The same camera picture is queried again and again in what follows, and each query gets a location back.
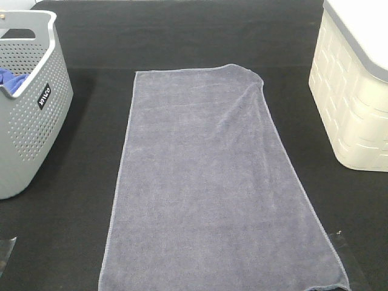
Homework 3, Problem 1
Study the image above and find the grey microfibre towel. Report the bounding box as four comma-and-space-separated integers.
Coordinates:
98, 64, 350, 290

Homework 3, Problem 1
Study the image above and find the grey perforated laundry basket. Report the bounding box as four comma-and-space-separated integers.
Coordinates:
1, 10, 73, 199

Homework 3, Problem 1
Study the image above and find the black felt table mat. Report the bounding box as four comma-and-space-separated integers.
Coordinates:
1, 1, 387, 290

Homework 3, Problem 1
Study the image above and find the cream plastic basket grey rim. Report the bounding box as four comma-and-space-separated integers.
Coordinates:
309, 1, 387, 172

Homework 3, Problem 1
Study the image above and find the blue cloth in basket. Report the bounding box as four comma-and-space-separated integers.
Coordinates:
0, 68, 29, 94

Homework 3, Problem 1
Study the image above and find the clear tape strip left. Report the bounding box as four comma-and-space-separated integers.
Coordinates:
0, 237, 17, 276

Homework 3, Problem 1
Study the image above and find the clear tape strip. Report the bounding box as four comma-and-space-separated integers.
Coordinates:
328, 230, 372, 291
0, 237, 17, 276

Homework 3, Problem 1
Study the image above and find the clear tape strip right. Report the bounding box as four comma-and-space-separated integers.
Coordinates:
328, 230, 372, 291

